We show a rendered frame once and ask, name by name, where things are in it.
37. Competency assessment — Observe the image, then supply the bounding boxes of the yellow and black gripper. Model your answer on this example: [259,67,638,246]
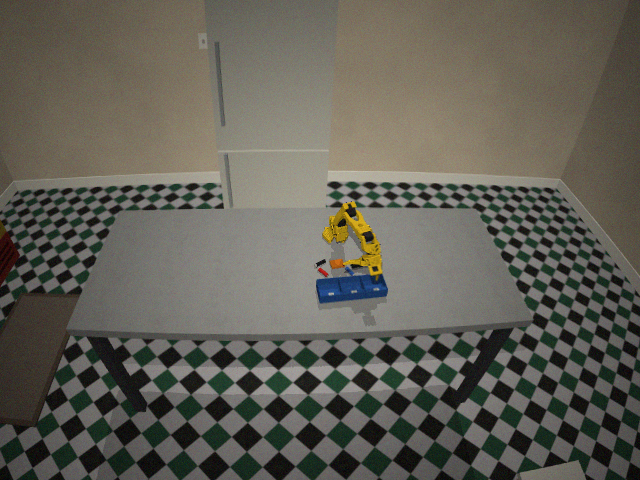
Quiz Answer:
[343,254,382,281]

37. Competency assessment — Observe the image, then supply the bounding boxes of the blue open bin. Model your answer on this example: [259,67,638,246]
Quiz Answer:
[316,274,388,303]

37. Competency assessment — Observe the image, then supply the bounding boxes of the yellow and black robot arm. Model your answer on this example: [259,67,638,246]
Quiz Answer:
[322,201,381,255]

